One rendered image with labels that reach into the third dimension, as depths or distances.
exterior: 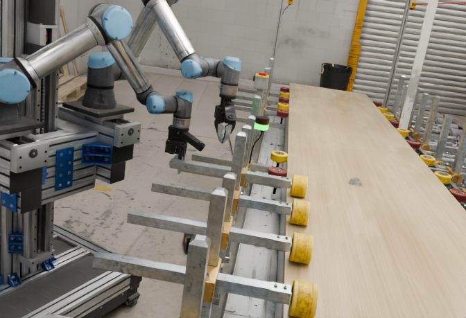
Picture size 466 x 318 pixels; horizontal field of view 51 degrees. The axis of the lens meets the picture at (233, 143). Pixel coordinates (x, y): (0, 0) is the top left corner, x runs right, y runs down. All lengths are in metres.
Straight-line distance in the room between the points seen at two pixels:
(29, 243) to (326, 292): 1.44
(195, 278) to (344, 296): 0.51
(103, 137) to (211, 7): 7.57
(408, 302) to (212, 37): 8.57
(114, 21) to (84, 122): 0.62
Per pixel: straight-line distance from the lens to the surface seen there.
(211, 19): 9.63
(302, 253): 1.37
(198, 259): 0.90
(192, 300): 0.94
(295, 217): 1.60
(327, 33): 9.76
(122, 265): 1.20
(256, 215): 2.34
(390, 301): 1.36
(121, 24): 1.83
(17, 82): 1.75
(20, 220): 2.35
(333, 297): 1.30
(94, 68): 2.21
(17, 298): 2.43
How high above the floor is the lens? 1.57
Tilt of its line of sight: 16 degrees down
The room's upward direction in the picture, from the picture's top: 8 degrees clockwise
